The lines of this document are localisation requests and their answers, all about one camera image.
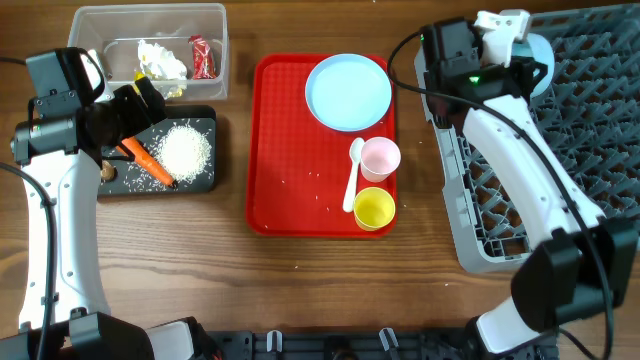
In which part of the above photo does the light blue bowl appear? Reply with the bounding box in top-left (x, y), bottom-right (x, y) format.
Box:
top-left (512, 33), bottom-right (555, 98)

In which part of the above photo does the yellow snack wrapper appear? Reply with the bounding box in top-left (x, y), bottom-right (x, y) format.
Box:
top-left (133, 71), bottom-right (187, 100)

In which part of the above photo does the orange carrot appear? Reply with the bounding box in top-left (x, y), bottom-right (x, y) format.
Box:
top-left (116, 137), bottom-right (175, 187)

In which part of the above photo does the white tissue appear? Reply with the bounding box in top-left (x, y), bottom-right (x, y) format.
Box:
top-left (137, 40), bottom-right (187, 80)

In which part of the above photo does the pile of white rice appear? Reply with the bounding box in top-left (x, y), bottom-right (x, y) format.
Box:
top-left (99, 117), bottom-right (215, 194)

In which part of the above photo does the brown walnut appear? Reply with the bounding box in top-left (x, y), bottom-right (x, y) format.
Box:
top-left (101, 160), bottom-right (116, 182)

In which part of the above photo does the red candy wrapper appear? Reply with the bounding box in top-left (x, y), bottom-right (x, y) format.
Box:
top-left (189, 35), bottom-right (216, 80)

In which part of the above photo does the pink cup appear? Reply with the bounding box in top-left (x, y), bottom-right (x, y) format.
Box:
top-left (361, 137), bottom-right (401, 183)

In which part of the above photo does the large light blue plate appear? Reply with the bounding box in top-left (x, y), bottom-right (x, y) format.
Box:
top-left (304, 54), bottom-right (392, 132)

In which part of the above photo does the yellow cup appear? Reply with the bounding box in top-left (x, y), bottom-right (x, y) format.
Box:
top-left (353, 187), bottom-right (396, 231)

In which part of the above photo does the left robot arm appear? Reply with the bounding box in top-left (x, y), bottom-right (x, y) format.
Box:
top-left (1, 47), bottom-right (221, 359)

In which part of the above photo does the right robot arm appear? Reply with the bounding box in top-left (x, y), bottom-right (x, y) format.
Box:
top-left (420, 12), bottom-right (638, 357)

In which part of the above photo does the grey dishwasher rack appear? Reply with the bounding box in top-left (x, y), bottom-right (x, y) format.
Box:
top-left (432, 3), bottom-right (639, 273)

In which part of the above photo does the clear plastic waste bin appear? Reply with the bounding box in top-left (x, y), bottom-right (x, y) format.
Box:
top-left (68, 3), bottom-right (230, 101)

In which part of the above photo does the black rectangular tray bin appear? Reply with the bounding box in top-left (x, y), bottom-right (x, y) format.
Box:
top-left (75, 104), bottom-right (218, 197)

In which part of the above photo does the red serving tray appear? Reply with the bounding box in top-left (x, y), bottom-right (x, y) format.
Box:
top-left (246, 53), bottom-right (391, 238)

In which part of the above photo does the white plastic spoon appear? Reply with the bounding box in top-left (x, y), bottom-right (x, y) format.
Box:
top-left (342, 137), bottom-right (365, 213)

